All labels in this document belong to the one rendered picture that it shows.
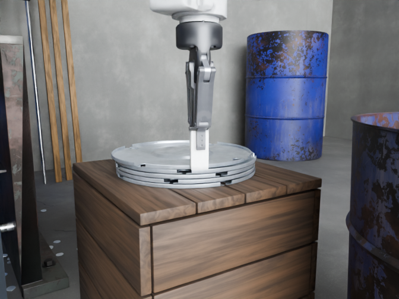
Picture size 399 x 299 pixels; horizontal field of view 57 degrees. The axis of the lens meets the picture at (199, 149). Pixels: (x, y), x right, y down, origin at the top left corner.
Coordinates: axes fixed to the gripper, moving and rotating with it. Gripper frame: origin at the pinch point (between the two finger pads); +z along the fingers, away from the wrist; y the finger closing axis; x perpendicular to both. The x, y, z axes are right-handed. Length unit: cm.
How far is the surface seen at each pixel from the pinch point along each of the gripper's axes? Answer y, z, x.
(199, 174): 0.5, 4.6, -0.2
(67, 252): 56, 42, 31
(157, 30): 210, -48, -12
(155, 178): 2.6, 5.5, 7.3
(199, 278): -6.9, 19.8, 1.3
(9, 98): 32, -8, 38
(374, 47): 241, -44, -208
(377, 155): -21.4, -2.3, -17.8
